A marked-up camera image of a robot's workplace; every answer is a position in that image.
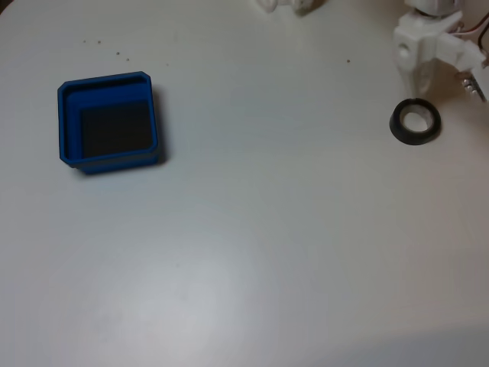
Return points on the black pad box liner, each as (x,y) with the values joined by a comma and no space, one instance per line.
(114,130)

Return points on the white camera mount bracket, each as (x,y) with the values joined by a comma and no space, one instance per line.
(456,47)

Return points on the white square camera board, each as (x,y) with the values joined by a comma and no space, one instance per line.
(471,86)

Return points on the black tape roll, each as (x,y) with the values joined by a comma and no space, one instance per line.
(397,130)

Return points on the blue plastic box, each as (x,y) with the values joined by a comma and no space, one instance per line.
(70,126)

